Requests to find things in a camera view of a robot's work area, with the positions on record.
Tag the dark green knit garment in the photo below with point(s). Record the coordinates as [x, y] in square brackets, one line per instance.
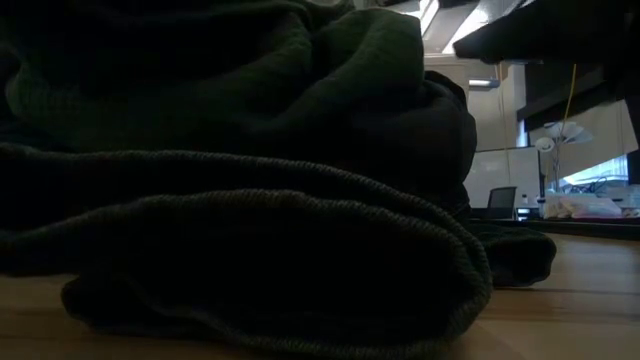
[250, 225]

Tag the black garment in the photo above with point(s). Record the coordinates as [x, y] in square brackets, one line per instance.
[450, 150]

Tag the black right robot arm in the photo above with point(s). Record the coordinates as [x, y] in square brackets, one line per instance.
[560, 30]

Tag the black office chair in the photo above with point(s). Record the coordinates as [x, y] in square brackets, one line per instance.
[501, 200]

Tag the small bottle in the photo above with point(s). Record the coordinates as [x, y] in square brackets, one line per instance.
[523, 200]

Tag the white flower-shaped lamp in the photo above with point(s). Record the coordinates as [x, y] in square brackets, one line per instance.
[565, 132]

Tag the clear plastic bag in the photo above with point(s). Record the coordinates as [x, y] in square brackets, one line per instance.
[580, 207]

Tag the black aluminium table frame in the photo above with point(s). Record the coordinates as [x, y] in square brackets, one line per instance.
[575, 227]

